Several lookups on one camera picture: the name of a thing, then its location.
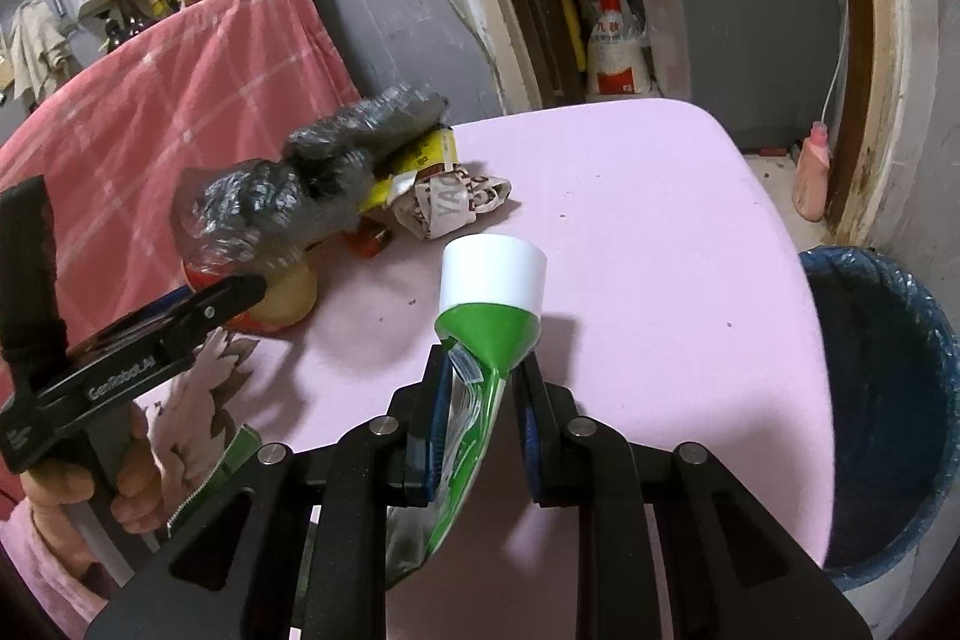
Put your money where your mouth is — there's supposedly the black plastic bag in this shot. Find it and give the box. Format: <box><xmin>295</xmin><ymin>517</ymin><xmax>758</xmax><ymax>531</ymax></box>
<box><xmin>169</xmin><ymin>83</ymin><xmax>449</xmax><ymax>280</ymax></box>

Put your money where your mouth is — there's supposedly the green white snack bag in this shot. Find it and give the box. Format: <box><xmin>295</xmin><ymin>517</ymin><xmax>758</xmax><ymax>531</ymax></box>
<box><xmin>149</xmin><ymin>232</ymin><xmax>547</xmax><ymax>587</ymax></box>

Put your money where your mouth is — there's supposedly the white birthday ribbon wrapper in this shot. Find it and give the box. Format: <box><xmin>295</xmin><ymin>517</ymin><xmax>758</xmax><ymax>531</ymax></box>
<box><xmin>389</xmin><ymin>164</ymin><xmax>512</xmax><ymax>241</ymax></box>

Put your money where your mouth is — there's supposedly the blue lined trash bin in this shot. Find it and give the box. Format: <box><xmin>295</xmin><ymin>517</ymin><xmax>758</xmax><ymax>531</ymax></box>
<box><xmin>800</xmin><ymin>245</ymin><xmax>958</xmax><ymax>591</ymax></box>

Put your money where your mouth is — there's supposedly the person's left hand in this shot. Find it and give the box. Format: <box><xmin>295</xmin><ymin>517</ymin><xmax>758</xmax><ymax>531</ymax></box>
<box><xmin>21</xmin><ymin>403</ymin><xmax>166</xmax><ymax>585</ymax></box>

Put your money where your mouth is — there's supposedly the pink floral table cloth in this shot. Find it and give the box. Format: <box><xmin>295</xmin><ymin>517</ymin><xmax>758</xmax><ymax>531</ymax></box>
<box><xmin>0</xmin><ymin>97</ymin><xmax>836</xmax><ymax>640</ymax></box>

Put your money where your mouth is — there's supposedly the yellow round lid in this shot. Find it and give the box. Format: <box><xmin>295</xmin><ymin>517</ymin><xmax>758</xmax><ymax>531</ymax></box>
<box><xmin>249</xmin><ymin>262</ymin><xmax>319</xmax><ymax>330</ymax></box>

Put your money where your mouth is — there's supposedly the red plaid cloth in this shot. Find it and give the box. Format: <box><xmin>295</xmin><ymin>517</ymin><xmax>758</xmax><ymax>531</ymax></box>
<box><xmin>0</xmin><ymin>0</ymin><xmax>362</xmax><ymax>522</ymax></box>

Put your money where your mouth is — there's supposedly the beige hanging rag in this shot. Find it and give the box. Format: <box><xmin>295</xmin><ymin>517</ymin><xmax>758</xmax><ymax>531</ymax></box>
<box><xmin>10</xmin><ymin>0</ymin><xmax>73</xmax><ymax>104</ymax></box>

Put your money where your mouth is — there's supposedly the dark soy sauce bottle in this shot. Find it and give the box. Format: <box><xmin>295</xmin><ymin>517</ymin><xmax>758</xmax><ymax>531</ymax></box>
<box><xmin>98</xmin><ymin>11</ymin><xmax>151</xmax><ymax>53</ymax></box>

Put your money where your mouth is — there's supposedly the pink detergent bottle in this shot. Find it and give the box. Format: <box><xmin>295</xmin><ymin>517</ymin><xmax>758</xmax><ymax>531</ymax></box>
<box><xmin>793</xmin><ymin>122</ymin><xmax>830</xmax><ymax>223</ymax></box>

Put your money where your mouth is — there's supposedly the white red rice sack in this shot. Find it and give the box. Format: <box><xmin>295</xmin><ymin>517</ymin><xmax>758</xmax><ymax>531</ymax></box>
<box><xmin>587</xmin><ymin>0</ymin><xmax>652</xmax><ymax>99</ymax></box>

